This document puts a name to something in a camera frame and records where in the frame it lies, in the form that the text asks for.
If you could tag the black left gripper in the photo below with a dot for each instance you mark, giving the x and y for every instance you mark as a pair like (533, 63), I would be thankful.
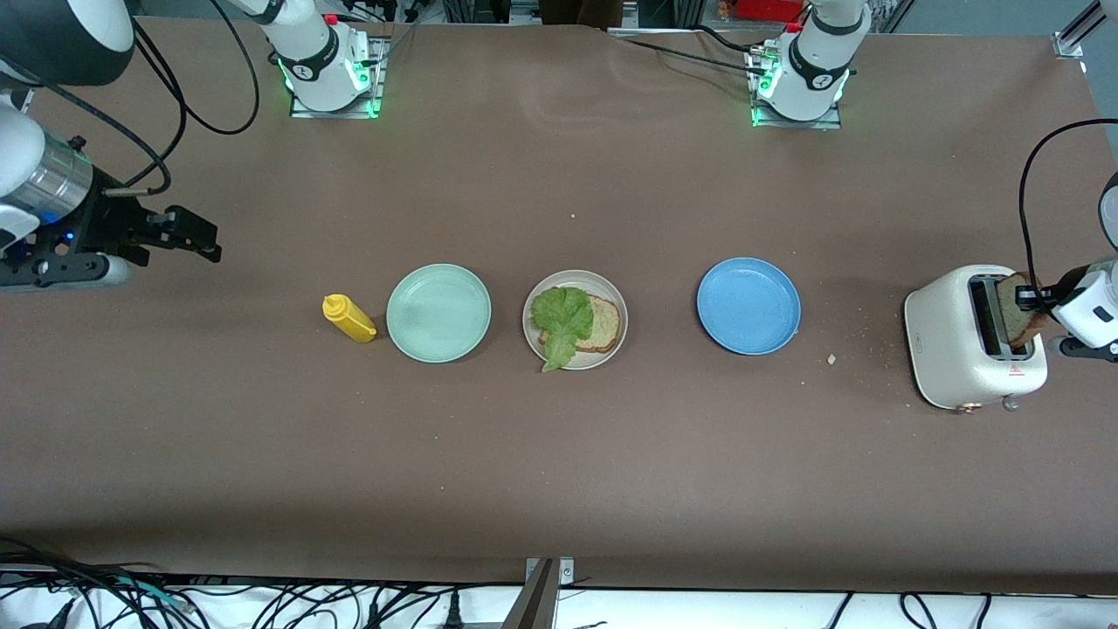
(1042, 297)

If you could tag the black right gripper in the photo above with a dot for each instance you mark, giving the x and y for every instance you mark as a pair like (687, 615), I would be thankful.
(106, 220)

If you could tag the brown bread slice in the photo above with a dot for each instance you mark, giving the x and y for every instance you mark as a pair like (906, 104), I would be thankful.
(604, 325)
(1013, 319)

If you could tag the yellow squeeze bottle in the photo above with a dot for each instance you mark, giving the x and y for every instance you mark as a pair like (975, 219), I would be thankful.
(351, 319)

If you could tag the green lettuce leaf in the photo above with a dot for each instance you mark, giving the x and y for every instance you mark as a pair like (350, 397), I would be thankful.
(563, 319)

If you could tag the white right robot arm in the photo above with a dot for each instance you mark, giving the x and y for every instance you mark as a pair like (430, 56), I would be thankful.
(314, 61)

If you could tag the light green plate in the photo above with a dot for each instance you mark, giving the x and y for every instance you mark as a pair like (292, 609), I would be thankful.
(438, 313)

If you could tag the blue plate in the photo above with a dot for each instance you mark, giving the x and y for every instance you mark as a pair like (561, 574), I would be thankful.
(748, 306)

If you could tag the beige plate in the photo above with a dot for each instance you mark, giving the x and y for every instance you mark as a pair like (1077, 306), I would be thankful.
(611, 288)

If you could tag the white toaster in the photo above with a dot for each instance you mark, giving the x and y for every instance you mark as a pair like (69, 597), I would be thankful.
(948, 349)

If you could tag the red box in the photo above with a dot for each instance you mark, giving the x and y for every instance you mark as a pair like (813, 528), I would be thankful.
(769, 9)

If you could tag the black power plug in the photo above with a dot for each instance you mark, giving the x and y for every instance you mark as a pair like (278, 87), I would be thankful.
(453, 616)

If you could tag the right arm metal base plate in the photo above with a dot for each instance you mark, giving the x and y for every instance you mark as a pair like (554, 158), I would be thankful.
(336, 114)

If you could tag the aluminium frame profile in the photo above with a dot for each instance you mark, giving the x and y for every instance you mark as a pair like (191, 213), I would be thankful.
(1070, 39)

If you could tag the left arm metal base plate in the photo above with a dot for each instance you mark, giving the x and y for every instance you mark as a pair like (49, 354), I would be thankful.
(795, 124)

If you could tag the silver metal bracket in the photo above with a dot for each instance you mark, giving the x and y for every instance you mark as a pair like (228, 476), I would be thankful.
(566, 572)

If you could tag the grey metal post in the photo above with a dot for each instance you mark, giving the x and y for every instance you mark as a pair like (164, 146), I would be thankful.
(533, 607)

